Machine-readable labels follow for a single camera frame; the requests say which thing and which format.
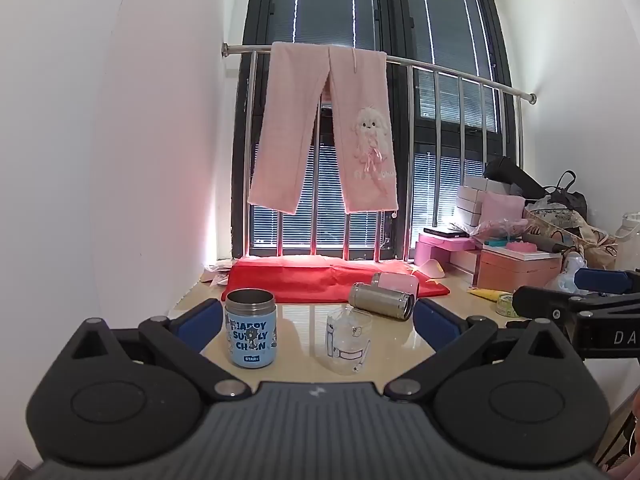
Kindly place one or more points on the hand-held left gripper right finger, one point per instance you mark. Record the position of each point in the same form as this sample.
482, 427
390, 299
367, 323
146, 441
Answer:
436, 326

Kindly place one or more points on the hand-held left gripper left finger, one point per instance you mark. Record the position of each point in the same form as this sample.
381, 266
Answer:
200, 326

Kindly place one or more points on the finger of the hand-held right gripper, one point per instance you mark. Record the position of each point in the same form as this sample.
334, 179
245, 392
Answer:
600, 281
545, 302

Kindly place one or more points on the clear glass cup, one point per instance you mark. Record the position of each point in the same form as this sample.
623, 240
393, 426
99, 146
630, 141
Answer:
348, 342

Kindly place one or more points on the blue printed steel cup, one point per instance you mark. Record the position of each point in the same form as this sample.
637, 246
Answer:
250, 327

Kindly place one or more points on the silver steel cup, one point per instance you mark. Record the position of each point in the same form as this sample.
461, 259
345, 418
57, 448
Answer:
382, 301

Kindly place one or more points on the pink steel cup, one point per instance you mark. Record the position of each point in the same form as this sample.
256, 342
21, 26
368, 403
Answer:
395, 281

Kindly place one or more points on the white baby bottle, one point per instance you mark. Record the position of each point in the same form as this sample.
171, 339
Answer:
570, 271

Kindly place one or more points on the clear tape roll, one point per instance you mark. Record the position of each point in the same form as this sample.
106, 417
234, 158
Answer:
507, 305

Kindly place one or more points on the pink cardboard box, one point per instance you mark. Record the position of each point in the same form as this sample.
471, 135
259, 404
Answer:
517, 269

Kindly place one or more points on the white plastic bottle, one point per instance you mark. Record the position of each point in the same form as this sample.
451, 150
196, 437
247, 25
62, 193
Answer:
627, 237

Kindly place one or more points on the patterned tote bag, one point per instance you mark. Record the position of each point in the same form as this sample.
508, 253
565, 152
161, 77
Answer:
575, 232

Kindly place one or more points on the scattered papers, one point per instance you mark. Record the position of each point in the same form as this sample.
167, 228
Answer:
216, 272

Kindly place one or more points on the pink shell-shaped item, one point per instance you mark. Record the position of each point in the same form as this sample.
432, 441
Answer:
432, 268

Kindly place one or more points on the yellow tube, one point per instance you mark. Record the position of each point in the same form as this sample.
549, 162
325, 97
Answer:
487, 294

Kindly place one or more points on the teal and pink tray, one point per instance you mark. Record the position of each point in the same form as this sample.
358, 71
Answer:
515, 248

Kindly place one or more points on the pink plastic stand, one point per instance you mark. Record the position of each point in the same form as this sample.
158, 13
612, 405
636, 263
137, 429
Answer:
440, 249

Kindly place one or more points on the black handbag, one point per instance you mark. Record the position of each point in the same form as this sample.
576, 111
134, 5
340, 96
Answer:
570, 197

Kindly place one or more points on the black flat device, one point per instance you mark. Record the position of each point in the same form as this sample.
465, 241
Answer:
446, 232

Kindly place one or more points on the red cloth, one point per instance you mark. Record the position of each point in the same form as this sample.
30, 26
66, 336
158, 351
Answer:
325, 277

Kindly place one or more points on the stack of white boxes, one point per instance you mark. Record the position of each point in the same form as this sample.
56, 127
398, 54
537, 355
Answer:
472, 201

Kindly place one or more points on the metal window railing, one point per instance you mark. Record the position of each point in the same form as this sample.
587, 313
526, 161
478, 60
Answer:
450, 110

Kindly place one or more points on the pink pants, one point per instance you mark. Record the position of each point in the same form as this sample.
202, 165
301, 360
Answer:
325, 130

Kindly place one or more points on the black framed window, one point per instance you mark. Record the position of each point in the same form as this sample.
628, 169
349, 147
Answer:
440, 35

